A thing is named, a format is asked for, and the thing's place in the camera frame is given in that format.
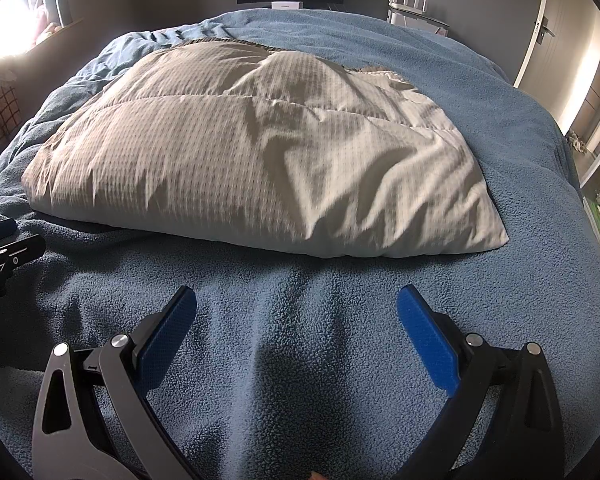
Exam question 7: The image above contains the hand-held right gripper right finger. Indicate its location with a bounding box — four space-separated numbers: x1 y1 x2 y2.
397 284 566 480

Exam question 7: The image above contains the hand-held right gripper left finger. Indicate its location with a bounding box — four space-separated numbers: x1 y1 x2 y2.
32 285 198 480

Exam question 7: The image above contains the cream hooded puffer jacket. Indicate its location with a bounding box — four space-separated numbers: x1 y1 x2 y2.
21 37 510 260

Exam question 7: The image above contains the grey door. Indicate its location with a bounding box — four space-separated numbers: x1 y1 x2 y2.
512 0 600 90

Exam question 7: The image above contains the blue fleece blanket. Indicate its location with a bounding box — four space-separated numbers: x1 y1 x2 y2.
0 7 590 480

